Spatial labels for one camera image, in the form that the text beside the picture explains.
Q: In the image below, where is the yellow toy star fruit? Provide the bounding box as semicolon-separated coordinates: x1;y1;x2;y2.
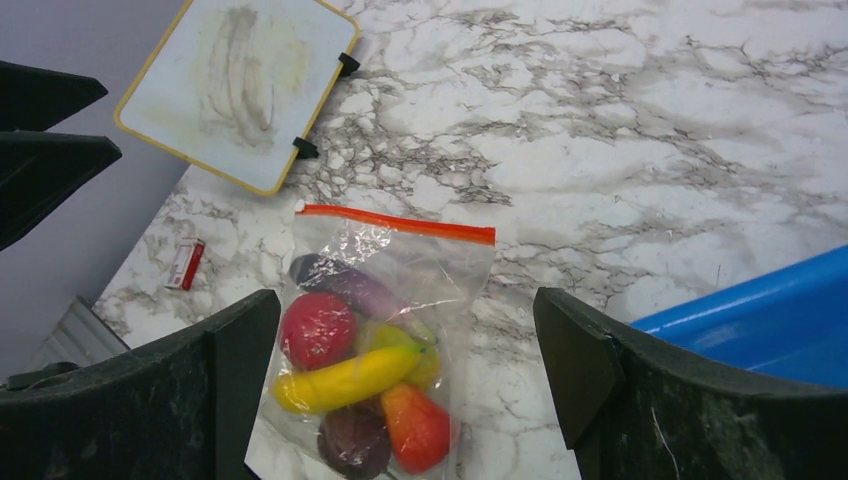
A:
361;322;441;390

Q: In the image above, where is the brown toy plum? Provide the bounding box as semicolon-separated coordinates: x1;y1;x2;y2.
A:
316;407;392;479

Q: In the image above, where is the blue plastic bin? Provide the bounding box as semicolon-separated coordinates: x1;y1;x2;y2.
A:
632;247;847;388

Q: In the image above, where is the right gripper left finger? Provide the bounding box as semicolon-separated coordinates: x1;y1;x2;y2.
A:
1;289;281;479

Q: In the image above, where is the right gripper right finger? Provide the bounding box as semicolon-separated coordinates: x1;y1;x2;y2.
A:
533;287;847;479

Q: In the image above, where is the yellow toy banana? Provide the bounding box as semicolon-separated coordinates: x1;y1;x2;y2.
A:
269;349;417;414

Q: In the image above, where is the white board yellow rim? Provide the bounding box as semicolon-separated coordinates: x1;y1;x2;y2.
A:
114;1;360;195

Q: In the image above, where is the clear orange zip bag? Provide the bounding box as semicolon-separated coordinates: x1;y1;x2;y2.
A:
258;204;496;479

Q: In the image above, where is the red toy apple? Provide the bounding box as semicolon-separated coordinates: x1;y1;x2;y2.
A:
279;292;358;371

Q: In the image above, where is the red toy tomato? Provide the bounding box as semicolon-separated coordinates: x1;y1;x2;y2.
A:
380;383;454;474

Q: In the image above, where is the aluminium frame rail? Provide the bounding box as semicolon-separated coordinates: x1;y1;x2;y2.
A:
27;297;130;388

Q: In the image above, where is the purple toy eggplant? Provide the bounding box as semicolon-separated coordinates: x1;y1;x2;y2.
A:
288;253;438;344

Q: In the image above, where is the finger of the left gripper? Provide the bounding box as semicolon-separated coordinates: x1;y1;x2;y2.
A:
1;131;122;249
1;61;108;132

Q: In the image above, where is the small red white box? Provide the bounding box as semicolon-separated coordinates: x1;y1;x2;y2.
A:
164;237;206;291

